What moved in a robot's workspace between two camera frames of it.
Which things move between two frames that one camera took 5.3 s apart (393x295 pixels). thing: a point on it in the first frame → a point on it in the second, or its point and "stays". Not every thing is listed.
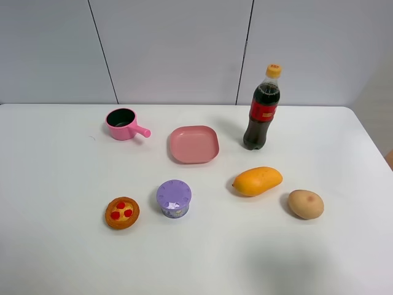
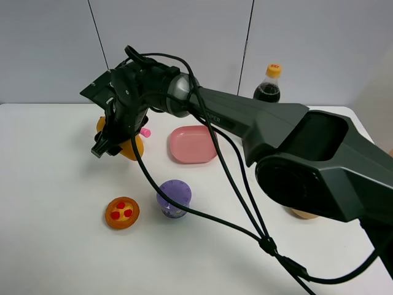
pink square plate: (194, 144) stays
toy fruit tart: (121, 212) stays
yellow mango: (253, 181) → (128, 145)
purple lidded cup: (174, 196) stays
